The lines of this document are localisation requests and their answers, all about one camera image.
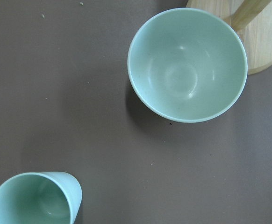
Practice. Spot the green cup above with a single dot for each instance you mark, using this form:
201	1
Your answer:
40	198

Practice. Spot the green bowl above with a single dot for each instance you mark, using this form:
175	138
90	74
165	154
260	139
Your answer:
187	65

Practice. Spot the wooden cup rack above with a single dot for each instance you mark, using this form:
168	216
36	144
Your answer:
251	20

